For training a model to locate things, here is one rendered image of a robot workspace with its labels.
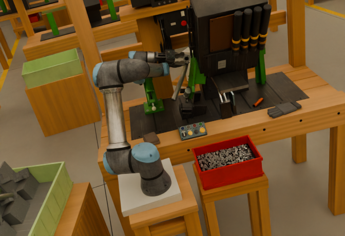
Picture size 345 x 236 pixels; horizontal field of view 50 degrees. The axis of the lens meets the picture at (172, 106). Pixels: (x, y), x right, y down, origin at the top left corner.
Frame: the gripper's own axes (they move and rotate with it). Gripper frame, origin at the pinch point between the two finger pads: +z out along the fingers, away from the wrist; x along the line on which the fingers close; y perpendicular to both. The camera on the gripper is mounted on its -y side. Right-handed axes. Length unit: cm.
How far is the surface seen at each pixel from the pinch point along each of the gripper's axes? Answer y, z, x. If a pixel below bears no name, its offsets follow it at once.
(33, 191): -10, -86, -74
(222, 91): 17.2, 15.0, -25.4
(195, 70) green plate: 6.8, 3.5, -9.4
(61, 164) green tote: -4, -71, -61
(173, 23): 2.4, -7.9, 22.8
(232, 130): 6, 23, -45
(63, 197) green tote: -4, -69, -79
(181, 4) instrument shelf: 11.9, -4.1, 30.7
